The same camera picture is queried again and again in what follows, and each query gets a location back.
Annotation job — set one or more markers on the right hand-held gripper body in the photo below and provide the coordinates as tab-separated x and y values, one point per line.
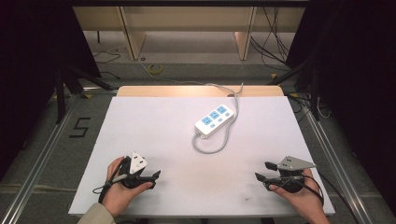
292	169

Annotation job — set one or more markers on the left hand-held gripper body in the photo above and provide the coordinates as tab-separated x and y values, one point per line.
136	163

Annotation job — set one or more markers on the person's left hand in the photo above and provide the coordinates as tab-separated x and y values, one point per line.
120	193

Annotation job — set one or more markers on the person's right hand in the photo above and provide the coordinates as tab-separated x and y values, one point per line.
300	200

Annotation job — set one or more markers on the white board table cover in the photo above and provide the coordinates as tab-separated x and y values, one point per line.
174	161

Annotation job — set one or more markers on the white power strip blue sockets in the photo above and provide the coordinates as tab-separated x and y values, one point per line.
214	120

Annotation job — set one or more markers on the yellow tape roll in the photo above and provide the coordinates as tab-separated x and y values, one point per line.
155	69

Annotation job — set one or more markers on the black metal stand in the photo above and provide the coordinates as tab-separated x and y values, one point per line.
67	90

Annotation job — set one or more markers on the black curtain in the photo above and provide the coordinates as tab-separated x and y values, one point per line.
358	77
34	62

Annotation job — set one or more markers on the light wooden bench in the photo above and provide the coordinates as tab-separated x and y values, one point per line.
186	21

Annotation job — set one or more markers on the aluminium floor rail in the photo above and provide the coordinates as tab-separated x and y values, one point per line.
40	155
336	161

